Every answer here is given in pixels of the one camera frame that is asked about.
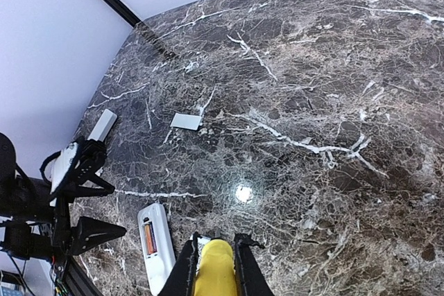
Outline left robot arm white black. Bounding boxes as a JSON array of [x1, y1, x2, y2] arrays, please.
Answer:
[[1, 134, 126, 262]]

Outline white remote with barcode label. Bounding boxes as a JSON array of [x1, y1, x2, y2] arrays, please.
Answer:
[[137, 203, 176, 295]]

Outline yellow handled screwdriver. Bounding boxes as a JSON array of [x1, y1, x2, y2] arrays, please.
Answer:
[[194, 227, 237, 295]]

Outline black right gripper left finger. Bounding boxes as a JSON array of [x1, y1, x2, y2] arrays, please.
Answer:
[[158, 232, 200, 296]]

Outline plain white slim remote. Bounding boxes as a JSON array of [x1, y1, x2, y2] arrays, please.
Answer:
[[87, 109, 117, 142]]

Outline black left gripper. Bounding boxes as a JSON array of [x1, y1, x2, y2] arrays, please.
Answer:
[[40, 137, 127, 254]]

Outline grey battery cover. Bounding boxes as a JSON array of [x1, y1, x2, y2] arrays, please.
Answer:
[[170, 113, 202, 130]]

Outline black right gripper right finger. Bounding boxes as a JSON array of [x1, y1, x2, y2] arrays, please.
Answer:
[[234, 234, 274, 296]]

